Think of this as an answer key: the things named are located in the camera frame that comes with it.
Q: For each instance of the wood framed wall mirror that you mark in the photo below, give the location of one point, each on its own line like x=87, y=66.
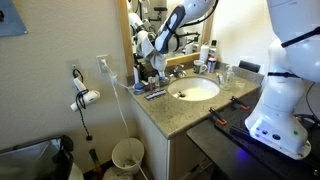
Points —
x=170, y=37

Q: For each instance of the blue mouthwash bottle black cap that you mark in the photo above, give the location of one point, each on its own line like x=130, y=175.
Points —
x=213, y=49

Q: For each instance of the white wall hair dryer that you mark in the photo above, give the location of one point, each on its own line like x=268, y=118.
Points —
x=84, y=96

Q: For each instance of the black perforated mounting board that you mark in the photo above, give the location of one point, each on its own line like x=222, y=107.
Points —
x=266, y=146

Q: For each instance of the white oval sink basin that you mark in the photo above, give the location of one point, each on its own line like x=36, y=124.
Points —
x=195, y=88

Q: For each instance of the orange black clamp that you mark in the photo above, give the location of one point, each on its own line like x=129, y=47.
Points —
x=219, y=119
x=235, y=102

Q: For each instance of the blue white pill packet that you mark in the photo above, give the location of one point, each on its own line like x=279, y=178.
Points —
x=155, y=95

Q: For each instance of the blue white toothpaste box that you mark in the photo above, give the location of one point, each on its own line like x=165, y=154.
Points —
x=220, y=79

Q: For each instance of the grey green mug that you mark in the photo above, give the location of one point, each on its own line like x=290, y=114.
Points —
x=199, y=66

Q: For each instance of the tall white spray bottle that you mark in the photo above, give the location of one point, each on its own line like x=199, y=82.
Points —
x=204, y=51

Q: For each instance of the black object at counter corner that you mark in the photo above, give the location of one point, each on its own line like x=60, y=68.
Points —
x=249, y=66

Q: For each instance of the blue round lid container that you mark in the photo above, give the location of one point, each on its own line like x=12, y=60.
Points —
x=139, y=88

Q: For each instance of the white towel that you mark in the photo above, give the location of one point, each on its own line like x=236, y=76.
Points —
x=149, y=53

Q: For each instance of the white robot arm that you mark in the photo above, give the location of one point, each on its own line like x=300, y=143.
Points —
x=294, y=57

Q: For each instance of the white round waste basket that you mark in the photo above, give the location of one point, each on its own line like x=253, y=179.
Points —
x=128, y=154

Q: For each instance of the white wall outlet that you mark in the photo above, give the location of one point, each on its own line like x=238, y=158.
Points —
x=101, y=61

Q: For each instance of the grey tray of toiletries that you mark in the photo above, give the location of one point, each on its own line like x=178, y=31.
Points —
x=163, y=81

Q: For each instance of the clear soap pump bottle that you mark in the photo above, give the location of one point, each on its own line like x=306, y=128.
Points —
x=229, y=77

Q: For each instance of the black bin with liner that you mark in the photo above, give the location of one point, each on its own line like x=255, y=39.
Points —
x=45, y=159

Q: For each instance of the chrome sink faucet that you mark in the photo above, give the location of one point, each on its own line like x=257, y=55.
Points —
x=178, y=71

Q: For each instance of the dark glass bottle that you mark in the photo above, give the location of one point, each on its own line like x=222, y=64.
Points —
x=141, y=69

